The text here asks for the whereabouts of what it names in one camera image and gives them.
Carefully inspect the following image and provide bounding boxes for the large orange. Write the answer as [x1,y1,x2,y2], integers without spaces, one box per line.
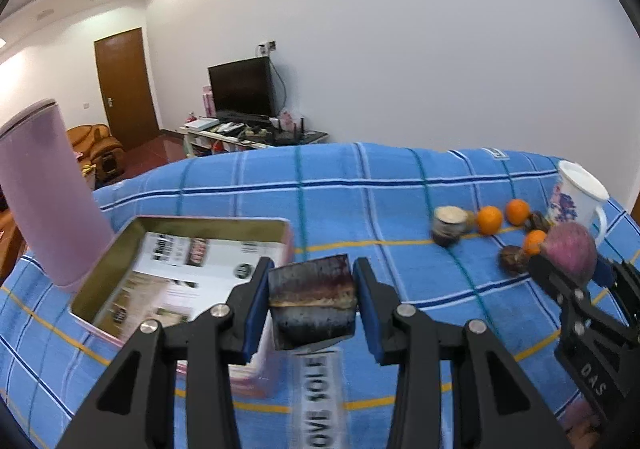
[523,230,547,256]

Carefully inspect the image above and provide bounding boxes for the brown wooden door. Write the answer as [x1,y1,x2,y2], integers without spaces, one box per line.
[94,27,160,151]

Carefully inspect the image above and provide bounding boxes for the purple thermos bottle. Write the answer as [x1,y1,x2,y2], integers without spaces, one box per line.
[1,99,114,292]

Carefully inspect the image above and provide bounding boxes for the blue plaid blanket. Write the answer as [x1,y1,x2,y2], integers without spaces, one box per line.
[1,143,639,448]

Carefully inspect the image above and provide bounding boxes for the white tv stand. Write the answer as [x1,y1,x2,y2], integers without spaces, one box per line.
[178,117,329,157]

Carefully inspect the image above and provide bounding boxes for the white floral mug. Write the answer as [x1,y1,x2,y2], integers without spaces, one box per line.
[547,160,610,247]

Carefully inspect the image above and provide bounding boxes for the orange leather armchair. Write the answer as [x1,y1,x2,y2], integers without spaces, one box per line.
[66,124,125,183]

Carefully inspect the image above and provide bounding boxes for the purple round fruit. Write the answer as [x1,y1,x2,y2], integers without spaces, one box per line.
[540,221,598,287]

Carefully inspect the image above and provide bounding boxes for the pink metal tin box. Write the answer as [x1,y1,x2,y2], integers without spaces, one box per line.
[68,215,296,397]

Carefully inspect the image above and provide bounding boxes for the pink box beside television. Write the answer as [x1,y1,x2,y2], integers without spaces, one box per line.
[202,86,216,117]

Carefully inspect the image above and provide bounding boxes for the orange left in row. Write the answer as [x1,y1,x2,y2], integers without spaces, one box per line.
[476,205,503,235]

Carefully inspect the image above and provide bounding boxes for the wall power socket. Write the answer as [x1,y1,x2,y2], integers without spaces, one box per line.
[257,40,277,56]

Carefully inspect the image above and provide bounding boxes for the black television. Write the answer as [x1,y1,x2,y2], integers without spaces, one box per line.
[207,57,276,117]

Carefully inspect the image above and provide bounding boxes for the black router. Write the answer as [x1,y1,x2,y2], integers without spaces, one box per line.
[272,117,306,146]

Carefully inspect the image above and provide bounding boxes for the dark brown passion fruit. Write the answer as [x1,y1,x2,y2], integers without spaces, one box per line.
[524,210,551,233]

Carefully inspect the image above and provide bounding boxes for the printed paper leaflet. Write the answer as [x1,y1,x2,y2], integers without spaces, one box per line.
[93,232,281,342]

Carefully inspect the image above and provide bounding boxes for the orange in row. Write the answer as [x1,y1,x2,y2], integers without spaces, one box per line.
[476,205,503,235]
[506,198,530,227]

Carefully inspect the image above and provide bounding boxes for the orange right in row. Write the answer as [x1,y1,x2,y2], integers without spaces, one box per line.
[506,198,530,227]

